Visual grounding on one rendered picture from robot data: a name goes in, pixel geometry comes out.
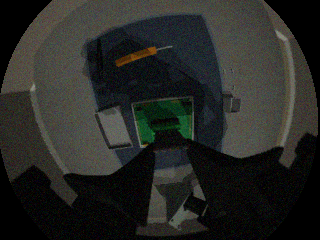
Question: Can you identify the green circuit board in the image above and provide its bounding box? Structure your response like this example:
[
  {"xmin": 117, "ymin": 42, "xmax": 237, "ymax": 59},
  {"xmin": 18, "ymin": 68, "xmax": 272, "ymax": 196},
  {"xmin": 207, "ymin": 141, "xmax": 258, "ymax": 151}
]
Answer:
[{"xmin": 133, "ymin": 99, "xmax": 192, "ymax": 147}]

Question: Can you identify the dark blue work mat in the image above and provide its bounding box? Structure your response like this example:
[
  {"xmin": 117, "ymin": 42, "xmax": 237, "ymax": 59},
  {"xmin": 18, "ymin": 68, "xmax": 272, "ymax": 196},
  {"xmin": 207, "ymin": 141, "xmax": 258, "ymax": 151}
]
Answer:
[{"xmin": 84, "ymin": 12, "xmax": 227, "ymax": 172}]

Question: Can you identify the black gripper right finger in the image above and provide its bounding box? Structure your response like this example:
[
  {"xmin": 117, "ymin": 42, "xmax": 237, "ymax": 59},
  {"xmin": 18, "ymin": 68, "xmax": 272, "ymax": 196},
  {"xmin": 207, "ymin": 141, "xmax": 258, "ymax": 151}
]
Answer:
[{"xmin": 185, "ymin": 139, "xmax": 284, "ymax": 219}]

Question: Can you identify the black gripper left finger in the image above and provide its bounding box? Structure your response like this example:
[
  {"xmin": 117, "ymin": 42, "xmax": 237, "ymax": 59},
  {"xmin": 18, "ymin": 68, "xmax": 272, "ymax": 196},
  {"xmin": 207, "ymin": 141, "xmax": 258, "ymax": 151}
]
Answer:
[{"xmin": 63, "ymin": 141, "xmax": 156, "ymax": 227}]

